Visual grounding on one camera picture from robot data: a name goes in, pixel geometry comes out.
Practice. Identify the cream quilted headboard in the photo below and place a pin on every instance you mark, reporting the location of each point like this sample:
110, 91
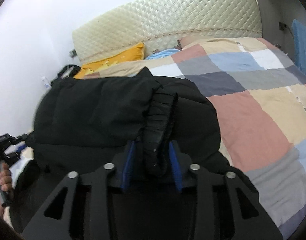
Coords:
159, 24

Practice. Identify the wall socket plate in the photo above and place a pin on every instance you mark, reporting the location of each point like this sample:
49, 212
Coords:
72, 53

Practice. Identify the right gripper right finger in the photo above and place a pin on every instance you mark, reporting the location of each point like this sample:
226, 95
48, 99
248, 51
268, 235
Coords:
175, 165

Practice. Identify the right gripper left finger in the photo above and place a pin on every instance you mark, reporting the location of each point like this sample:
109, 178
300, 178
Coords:
128, 166

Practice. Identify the blue cloth by bed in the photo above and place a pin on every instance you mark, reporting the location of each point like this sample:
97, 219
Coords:
299, 33

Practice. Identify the black padded jacket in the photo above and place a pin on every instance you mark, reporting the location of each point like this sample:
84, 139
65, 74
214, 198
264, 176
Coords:
82, 124

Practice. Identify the light blue pillow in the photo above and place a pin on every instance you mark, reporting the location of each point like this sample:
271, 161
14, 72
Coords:
162, 54

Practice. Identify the white spray bottle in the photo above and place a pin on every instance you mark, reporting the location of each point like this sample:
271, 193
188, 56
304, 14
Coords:
46, 82

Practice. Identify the black bag on nightstand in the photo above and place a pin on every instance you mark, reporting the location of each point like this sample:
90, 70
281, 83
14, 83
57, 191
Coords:
69, 70

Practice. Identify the patchwork plaid bed cover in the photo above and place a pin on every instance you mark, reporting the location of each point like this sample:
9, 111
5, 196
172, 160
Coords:
260, 98

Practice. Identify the person's left hand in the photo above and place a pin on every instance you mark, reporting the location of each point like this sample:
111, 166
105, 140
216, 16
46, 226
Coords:
5, 183

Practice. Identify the yellow pillow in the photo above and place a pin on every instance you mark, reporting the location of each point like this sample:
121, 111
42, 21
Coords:
135, 53

